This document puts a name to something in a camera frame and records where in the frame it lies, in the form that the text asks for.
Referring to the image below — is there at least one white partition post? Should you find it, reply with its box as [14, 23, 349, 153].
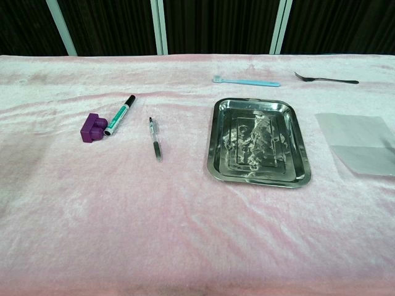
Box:
[150, 0, 169, 56]
[269, 0, 293, 56]
[46, 0, 77, 57]

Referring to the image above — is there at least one clear black ballpoint pen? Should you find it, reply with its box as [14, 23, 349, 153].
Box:
[149, 117, 164, 163]

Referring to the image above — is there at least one black metal fork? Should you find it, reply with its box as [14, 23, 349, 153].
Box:
[294, 72, 360, 84]

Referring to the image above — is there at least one white paper sheet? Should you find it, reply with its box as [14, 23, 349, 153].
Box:
[314, 112, 395, 177]

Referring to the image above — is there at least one stainless steel tray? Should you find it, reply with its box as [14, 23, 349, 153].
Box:
[206, 97, 312, 189]

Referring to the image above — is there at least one light blue toothbrush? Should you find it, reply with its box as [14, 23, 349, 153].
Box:
[212, 75, 281, 88]

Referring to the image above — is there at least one pink velvet tablecloth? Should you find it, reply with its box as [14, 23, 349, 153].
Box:
[0, 54, 395, 296]

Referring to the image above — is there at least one purple plastic block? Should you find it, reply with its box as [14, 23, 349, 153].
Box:
[80, 113, 109, 144]

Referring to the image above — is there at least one green whiteboard marker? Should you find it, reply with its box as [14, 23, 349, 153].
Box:
[103, 94, 137, 137]

